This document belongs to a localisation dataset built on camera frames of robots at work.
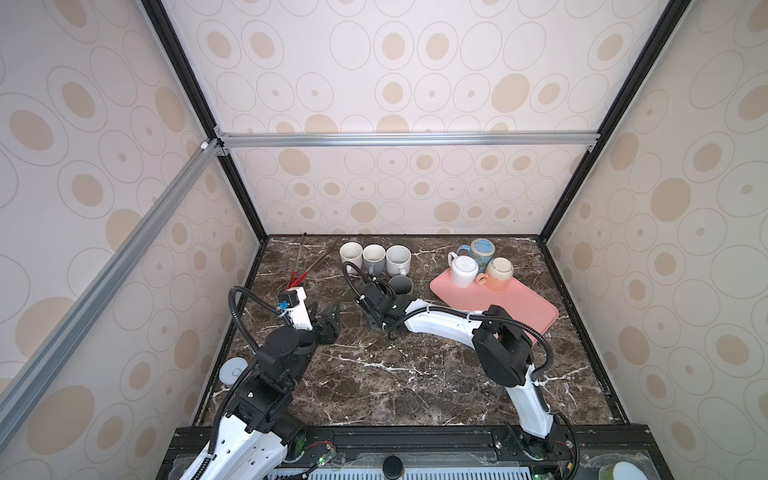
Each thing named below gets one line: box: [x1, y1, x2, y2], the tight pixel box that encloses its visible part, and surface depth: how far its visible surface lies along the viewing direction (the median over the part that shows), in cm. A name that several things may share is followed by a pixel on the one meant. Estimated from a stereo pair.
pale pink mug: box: [339, 241, 363, 274], surface depth 105 cm
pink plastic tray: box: [430, 268, 559, 332], surface depth 105 cm
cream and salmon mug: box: [476, 257, 514, 291], surface depth 102 cm
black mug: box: [388, 275, 414, 296], surface depth 95 cm
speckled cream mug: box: [385, 244, 412, 277], surface depth 105 cm
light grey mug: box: [362, 244, 386, 276], surface depth 105 cm
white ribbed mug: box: [448, 251, 479, 289], surface depth 102 cm
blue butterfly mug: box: [456, 238, 496, 273], surface depth 105 cm
